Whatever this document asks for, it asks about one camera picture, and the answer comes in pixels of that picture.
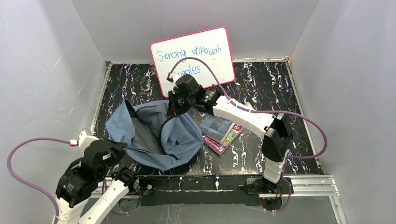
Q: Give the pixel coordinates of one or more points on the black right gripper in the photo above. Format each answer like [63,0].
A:
[173,109]

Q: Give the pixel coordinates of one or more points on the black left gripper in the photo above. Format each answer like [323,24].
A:
[112,147]

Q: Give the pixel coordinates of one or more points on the blue student backpack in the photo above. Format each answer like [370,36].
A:
[155,139]

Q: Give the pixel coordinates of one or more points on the dark blue Nineteen Eighty-Four book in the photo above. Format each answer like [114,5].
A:
[216,128]

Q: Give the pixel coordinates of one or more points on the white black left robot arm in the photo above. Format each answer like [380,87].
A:
[82,177]

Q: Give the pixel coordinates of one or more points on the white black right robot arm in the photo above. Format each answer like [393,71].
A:
[273,130]

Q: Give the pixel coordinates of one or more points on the purple Treehouse book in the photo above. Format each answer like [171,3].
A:
[220,148]

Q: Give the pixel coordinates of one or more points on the pink framed whiteboard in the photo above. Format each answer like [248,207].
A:
[206,55]

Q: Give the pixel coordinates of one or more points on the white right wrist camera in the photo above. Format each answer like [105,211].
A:
[172,78]

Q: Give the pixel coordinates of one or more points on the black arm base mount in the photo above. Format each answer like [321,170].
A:
[204,188]

